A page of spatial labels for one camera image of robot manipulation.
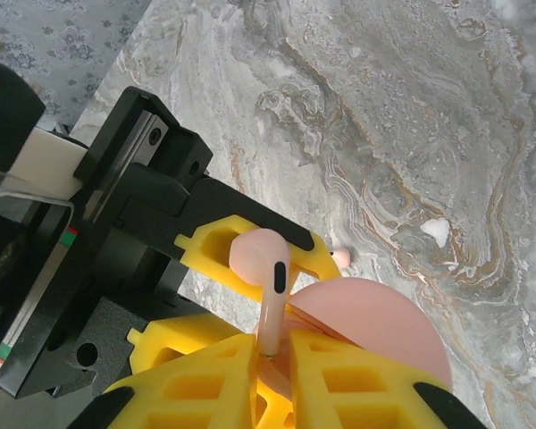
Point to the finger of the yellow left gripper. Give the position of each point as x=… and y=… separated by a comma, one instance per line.
x=250, y=214
x=174, y=335

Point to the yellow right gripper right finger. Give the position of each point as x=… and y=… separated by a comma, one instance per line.
x=362, y=393

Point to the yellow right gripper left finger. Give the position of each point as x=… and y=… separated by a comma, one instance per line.
x=183, y=393

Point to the pink earbud charging case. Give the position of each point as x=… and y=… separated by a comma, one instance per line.
x=375, y=322

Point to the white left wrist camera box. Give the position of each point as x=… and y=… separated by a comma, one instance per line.
x=49, y=161

